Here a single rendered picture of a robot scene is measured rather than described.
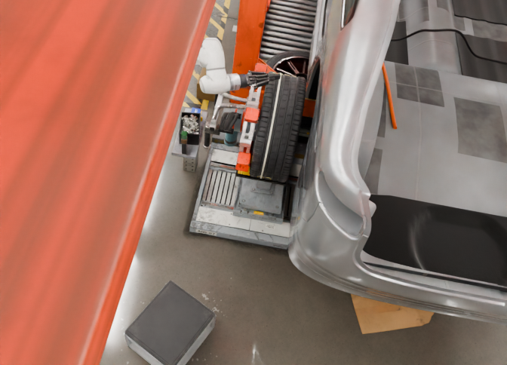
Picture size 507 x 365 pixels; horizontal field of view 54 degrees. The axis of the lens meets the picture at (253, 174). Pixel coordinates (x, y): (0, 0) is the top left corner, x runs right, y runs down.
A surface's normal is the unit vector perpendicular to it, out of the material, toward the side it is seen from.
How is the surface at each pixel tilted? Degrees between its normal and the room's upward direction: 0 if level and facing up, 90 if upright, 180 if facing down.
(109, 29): 0
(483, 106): 6
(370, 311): 2
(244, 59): 90
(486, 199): 19
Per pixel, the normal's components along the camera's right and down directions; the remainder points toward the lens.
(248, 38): -0.15, 0.79
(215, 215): 0.11, -0.58
